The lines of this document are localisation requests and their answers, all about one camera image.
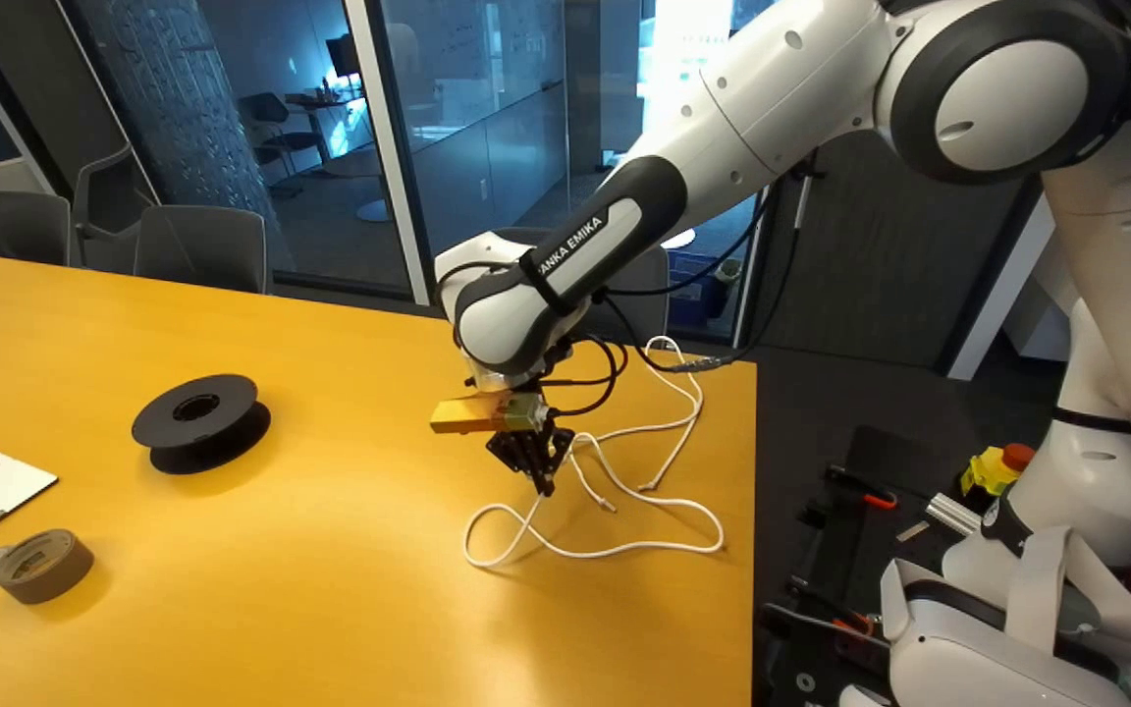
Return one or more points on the monitor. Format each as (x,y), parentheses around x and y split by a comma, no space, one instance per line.
(342,57)

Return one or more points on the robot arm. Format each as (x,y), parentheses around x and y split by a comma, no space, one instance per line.
(742,88)

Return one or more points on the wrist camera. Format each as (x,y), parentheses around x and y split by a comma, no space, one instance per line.
(467,414)

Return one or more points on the grey tape roll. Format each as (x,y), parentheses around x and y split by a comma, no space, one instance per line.
(55,571)

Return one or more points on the white headset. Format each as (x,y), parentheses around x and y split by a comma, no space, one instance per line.
(958,648)

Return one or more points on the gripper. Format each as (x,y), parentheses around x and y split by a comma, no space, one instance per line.
(548,424)

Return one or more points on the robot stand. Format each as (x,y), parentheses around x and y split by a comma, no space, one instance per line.
(821,550)

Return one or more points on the silver metal bar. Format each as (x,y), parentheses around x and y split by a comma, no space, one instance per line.
(953,513)

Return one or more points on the black empty spool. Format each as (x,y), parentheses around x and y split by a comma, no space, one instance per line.
(197,422)

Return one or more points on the black office chair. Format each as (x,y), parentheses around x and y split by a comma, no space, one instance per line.
(276,123)

